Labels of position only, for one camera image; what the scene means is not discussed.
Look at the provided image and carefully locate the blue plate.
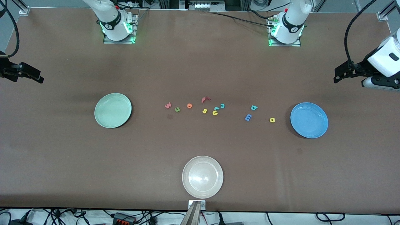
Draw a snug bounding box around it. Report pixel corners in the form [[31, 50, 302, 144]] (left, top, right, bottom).
[[290, 102, 329, 139]]

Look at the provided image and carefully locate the green plate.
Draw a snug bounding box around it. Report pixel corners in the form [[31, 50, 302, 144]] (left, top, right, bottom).
[[94, 93, 132, 129]]

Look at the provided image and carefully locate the grey metal control box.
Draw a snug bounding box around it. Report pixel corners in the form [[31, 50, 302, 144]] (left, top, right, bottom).
[[180, 0, 226, 13]]

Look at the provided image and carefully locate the black orange power strip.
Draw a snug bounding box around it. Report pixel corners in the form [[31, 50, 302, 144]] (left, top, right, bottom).
[[112, 212, 137, 225]]

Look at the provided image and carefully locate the white plate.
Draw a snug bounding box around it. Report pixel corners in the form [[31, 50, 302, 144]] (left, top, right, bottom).
[[182, 156, 224, 199]]

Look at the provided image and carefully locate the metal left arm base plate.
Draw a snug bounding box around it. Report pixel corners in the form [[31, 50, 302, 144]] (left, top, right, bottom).
[[268, 14, 301, 47]]

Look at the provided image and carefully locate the short black table cable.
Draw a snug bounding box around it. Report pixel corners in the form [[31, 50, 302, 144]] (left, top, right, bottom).
[[248, 9, 274, 20]]

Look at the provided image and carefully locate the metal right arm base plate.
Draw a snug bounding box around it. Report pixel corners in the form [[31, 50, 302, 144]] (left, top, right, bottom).
[[103, 13, 138, 44]]

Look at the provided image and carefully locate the long black table cable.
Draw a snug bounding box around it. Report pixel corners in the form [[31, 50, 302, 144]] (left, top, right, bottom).
[[205, 12, 275, 28]]

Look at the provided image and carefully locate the looped black floor cable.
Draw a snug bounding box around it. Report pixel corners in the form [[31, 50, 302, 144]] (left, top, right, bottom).
[[315, 212, 346, 223]]

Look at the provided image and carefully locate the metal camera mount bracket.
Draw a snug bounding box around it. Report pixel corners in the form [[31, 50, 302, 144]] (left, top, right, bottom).
[[188, 200, 206, 210]]

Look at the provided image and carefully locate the metal camera mount pole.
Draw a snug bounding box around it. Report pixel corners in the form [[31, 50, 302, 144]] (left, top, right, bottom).
[[180, 202, 202, 225]]

